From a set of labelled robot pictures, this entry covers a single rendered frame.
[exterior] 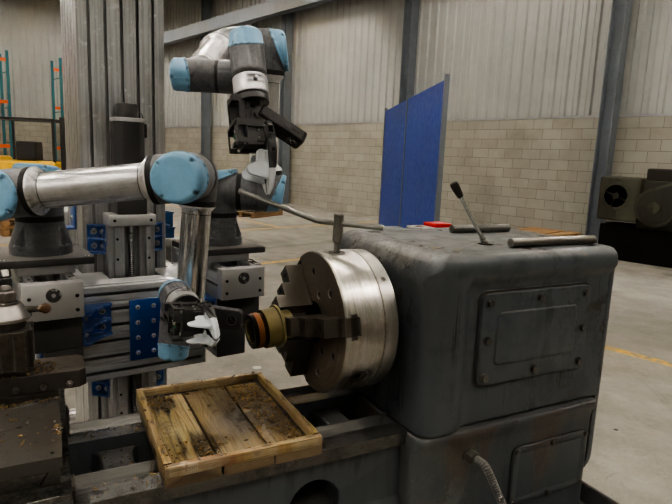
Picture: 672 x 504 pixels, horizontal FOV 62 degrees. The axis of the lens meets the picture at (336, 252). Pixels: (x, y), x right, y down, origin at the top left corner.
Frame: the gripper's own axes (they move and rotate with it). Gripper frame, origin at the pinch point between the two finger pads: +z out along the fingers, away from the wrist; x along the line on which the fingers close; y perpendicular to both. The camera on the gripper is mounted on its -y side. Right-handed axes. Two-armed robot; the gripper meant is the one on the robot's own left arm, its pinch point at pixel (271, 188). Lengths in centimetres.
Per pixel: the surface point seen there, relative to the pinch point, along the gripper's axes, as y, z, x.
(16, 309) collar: 47, 20, -12
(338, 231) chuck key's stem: -14.1, 9.7, 0.8
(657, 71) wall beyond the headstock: -899, -357, -432
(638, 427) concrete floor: -253, 102, -118
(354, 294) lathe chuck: -12.9, 24.1, 6.5
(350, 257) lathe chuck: -16.1, 15.5, 0.9
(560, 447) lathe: -69, 66, -1
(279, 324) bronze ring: -0.4, 28.0, -4.5
